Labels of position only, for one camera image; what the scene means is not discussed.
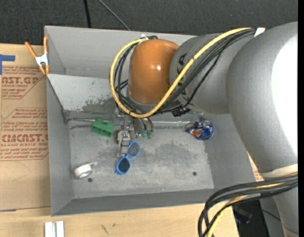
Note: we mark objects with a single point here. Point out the grey metal bin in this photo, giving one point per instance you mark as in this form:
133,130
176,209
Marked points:
166,162

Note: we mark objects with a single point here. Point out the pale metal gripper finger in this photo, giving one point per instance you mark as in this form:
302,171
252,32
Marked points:
119,138
125,142

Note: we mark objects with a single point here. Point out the black cylinder on white bracket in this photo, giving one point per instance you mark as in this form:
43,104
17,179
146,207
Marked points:
181,111

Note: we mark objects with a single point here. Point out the blue red white ball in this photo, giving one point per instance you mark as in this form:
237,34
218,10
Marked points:
202,131

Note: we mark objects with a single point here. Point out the brown cardboard board red print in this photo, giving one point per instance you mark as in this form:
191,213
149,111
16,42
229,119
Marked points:
21,122

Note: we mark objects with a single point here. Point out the blue sunglasses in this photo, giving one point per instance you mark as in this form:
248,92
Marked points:
123,165

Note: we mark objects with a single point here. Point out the white tape roll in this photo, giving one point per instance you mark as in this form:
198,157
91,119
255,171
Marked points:
82,170

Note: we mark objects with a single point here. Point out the green plastic block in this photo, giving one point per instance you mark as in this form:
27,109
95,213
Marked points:
101,128

